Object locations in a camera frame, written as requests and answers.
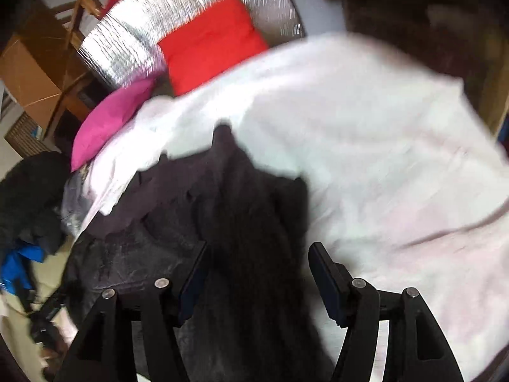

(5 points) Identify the large black garment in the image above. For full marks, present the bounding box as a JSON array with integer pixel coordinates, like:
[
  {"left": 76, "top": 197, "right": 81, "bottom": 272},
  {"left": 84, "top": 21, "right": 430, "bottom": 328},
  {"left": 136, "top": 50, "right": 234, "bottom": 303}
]
[{"left": 61, "top": 125, "right": 333, "bottom": 381}]

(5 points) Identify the blue garment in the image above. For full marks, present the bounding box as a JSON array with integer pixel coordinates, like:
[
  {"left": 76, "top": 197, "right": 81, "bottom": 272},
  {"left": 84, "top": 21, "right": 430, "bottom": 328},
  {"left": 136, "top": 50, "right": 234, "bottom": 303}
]
[{"left": 1, "top": 244, "right": 45, "bottom": 295}]

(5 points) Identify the grey cloth at bedside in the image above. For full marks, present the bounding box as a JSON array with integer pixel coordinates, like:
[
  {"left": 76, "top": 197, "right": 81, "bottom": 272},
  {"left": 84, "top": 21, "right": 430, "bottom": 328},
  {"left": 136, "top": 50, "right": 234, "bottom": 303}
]
[{"left": 60, "top": 164, "right": 96, "bottom": 240}]

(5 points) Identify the white bed blanket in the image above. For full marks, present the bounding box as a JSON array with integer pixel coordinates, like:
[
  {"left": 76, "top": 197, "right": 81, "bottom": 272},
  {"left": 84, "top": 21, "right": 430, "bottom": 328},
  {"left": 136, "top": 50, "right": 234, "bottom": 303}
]
[{"left": 86, "top": 34, "right": 508, "bottom": 381}]

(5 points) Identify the pink pillow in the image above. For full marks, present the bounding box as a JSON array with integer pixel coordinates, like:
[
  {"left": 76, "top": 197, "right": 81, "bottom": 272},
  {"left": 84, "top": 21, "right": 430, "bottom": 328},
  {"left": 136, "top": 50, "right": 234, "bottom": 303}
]
[{"left": 71, "top": 78, "right": 156, "bottom": 172}]

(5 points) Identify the brown cardboard box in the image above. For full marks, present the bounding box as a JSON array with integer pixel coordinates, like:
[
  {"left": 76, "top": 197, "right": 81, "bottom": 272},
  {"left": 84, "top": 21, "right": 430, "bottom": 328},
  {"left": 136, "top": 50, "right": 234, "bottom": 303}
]
[{"left": 1, "top": 0, "right": 87, "bottom": 130}]

